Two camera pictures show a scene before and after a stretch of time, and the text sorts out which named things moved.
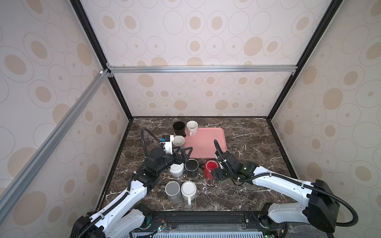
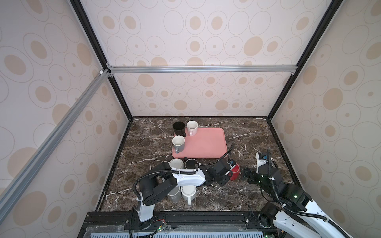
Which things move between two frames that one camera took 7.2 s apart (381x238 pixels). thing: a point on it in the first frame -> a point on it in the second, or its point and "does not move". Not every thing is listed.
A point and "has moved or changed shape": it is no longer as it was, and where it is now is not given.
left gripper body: [171, 160] -> [222, 180]
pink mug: [192, 128] does not move
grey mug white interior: [178, 141] does not move
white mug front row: [188, 190] does not move
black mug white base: [179, 128] does not move
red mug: [210, 165] has moved or changed shape
